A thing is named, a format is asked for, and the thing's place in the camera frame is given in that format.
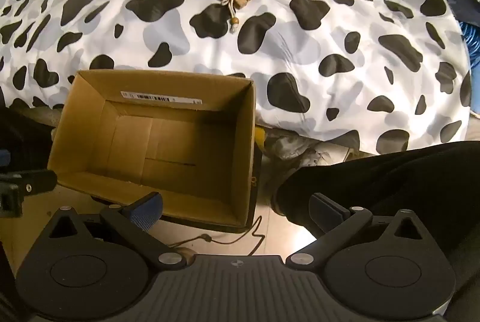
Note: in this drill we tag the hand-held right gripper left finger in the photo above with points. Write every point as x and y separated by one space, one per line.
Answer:
144 212

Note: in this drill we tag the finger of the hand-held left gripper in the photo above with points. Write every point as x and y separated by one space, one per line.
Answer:
37 181

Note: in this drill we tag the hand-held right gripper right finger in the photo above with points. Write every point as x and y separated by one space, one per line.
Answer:
327 212

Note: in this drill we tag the brown cardboard box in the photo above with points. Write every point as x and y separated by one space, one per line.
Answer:
168 141

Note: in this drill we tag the person's right leg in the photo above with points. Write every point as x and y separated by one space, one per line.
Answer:
393 175

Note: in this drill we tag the cow print blanket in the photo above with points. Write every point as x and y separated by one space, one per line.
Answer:
225 55

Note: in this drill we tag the blue ribbed object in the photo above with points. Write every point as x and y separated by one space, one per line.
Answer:
472 40

